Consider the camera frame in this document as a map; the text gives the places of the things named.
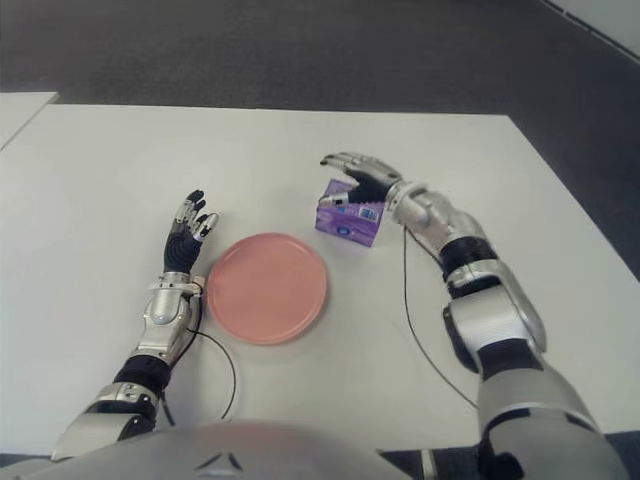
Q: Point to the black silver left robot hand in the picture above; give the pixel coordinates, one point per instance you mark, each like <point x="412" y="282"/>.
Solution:
<point x="180" y="252"/>

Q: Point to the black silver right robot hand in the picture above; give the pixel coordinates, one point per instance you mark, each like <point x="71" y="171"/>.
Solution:
<point x="375" y="180"/>

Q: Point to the purple tissue paper pack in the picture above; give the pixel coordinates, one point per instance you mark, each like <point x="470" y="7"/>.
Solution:
<point x="345" y="225"/>

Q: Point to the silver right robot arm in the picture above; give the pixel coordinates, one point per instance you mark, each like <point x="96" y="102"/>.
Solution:
<point x="500" y="310"/>

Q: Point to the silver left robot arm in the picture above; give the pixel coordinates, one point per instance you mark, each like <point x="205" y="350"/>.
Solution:
<point x="162" y="305"/>

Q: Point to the pink round plate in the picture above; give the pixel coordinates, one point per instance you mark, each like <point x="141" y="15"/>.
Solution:
<point x="267" y="290"/>

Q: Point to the grey robot torso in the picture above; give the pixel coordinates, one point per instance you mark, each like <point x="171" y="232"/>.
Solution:
<point x="240" y="452"/>

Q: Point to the white side table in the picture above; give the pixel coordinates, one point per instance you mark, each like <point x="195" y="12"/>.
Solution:
<point x="20" y="110"/>

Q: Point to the small left wrist camera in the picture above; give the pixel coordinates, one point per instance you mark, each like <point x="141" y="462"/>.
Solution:
<point x="198" y="287"/>

